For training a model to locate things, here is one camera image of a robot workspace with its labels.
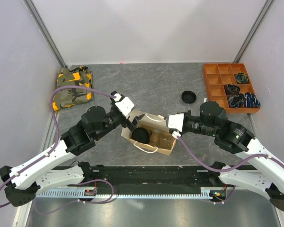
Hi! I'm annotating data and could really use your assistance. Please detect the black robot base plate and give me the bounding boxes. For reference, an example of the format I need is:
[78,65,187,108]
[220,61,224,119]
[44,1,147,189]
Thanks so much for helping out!
[79,162,226,188]

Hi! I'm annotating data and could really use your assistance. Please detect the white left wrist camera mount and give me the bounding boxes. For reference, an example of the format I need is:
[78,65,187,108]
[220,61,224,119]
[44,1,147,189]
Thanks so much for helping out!
[113,93,135,119]

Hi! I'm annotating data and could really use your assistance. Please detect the grey slotted cable duct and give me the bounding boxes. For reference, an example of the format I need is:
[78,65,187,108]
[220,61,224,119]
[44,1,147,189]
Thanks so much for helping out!
[36,188,226,199]

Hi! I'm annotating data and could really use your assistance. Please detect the cardboard cup carrier tray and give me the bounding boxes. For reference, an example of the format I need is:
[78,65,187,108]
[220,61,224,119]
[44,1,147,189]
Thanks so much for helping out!
[149,131,175,150]

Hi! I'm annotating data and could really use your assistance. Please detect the camouflage folded cloth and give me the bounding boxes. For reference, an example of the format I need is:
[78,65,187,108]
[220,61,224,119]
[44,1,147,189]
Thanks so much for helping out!
[52,66,93,111]

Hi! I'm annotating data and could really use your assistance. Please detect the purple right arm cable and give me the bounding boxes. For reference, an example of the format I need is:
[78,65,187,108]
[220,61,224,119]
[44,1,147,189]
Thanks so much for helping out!
[172,133,284,205]

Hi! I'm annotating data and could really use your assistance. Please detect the orange compartment tray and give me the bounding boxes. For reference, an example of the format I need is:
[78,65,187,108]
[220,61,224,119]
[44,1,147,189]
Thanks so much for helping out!
[203,63,260,114]

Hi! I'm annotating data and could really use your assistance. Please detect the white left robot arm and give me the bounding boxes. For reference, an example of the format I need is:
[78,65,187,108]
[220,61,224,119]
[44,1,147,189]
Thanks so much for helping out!
[0,104,145,207]

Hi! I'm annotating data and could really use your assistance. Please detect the blue striped hair ties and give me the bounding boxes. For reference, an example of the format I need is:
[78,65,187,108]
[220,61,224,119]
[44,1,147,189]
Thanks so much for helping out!
[228,92,261,108]

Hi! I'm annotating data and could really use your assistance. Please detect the dark brown hair ties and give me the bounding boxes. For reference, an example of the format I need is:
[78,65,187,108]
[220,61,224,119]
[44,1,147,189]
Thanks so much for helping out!
[224,84,241,94]

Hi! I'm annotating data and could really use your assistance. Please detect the black plastic cup lid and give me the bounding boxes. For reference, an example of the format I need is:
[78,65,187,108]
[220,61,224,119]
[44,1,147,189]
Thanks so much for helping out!
[131,127,151,144]

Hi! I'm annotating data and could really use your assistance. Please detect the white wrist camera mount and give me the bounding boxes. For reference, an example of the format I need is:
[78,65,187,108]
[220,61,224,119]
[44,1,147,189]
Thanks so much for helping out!
[166,114,184,139]
[113,93,135,119]

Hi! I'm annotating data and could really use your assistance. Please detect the brown paper takeout bag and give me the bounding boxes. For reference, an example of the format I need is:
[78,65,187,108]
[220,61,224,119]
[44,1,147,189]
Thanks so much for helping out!
[121,110,176,155]

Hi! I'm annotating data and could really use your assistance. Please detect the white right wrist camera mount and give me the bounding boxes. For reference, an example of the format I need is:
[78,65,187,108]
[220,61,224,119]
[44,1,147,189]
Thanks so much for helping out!
[166,114,184,139]

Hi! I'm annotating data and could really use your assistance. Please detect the blue green hair ties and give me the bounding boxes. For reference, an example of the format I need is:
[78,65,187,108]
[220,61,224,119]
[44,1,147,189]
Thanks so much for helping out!
[235,72,249,84]

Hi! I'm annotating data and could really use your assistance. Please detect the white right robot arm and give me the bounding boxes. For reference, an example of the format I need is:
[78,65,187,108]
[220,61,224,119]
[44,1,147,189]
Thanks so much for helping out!
[166,101,284,212]

